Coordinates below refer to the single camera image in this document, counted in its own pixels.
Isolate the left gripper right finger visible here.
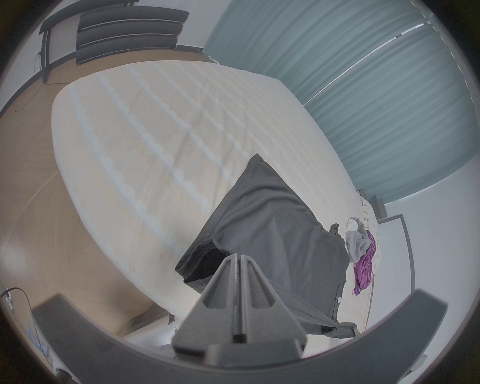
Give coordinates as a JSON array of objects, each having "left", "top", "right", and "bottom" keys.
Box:
[{"left": 241, "top": 255, "right": 308, "bottom": 355}]

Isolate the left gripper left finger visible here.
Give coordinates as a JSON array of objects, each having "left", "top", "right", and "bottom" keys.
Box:
[{"left": 172, "top": 253, "right": 240, "bottom": 355}]

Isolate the black T-shirt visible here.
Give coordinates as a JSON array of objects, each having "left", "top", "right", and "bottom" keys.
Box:
[{"left": 175, "top": 153, "right": 359, "bottom": 338}]

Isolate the purple satin garment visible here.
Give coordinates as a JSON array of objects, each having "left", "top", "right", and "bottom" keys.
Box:
[{"left": 352, "top": 229, "right": 376, "bottom": 297}]

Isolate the grey garment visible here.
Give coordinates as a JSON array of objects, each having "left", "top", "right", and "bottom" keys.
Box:
[{"left": 345, "top": 219, "right": 372, "bottom": 265}]

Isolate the white printed pillow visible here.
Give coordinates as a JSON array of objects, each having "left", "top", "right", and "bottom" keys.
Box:
[{"left": 359, "top": 195, "right": 379, "bottom": 241}]

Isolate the grey bedside table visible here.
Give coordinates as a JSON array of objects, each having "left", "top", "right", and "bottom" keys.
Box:
[{"left": 360, "top": 189, "right": 387, "bottom": 218}]

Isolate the bed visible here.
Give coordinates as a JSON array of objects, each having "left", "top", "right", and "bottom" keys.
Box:
[{"left": 50, "top": 60, "right": 415, "bottom": 338}]

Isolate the blue-green curtain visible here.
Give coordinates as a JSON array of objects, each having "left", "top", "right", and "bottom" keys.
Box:
[
  {"left": 303, "top": 23, "right": 480, "bottom": 204},
  {"left": 202, "top": 0, "right": 428, "bottom": 106}
]

